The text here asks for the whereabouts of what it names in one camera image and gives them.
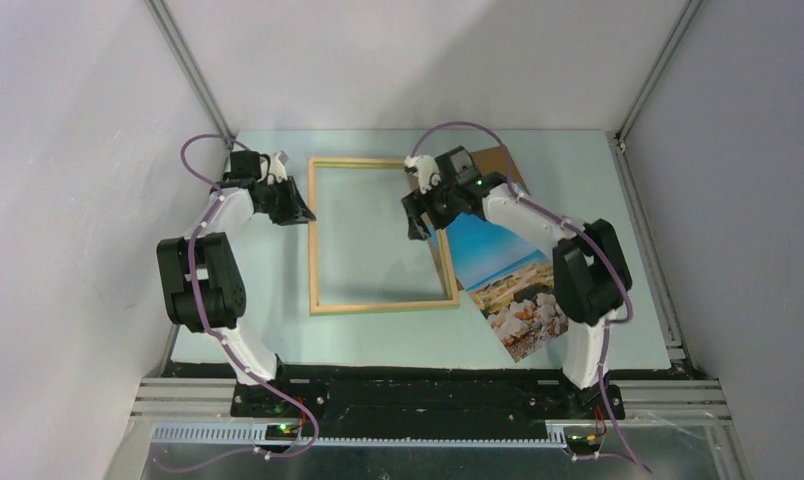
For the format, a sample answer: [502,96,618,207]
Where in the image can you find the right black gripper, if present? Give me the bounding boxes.
[400,175,460,243]

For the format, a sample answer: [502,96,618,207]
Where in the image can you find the wooden picture frame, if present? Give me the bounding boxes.
[307,157,460,315]

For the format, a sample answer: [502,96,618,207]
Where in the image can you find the seaside landscape photo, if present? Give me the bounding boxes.
[444,214,568,362]

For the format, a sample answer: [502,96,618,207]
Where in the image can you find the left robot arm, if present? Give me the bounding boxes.
[156,150,316,417]

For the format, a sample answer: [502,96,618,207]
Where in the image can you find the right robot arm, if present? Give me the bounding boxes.
[401,147,634,418]

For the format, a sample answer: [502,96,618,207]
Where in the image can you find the brown backing board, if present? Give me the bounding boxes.
[408,147,525,235]

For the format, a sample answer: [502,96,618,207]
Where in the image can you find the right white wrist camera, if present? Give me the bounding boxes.
[404,155,443,194]

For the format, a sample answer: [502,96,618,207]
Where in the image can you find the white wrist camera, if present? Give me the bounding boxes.
[404,155,443,194]
[264,150,289,185]

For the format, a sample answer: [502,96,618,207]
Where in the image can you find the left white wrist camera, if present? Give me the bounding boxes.
[264,150,289,185]

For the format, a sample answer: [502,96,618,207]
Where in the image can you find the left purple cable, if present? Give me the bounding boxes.
[151,134,320,475]

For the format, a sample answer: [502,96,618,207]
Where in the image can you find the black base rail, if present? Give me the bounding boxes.
[230,364,625,441]

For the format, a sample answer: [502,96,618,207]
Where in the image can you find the aluminium frame rails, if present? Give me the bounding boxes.
[106,375,751,479]

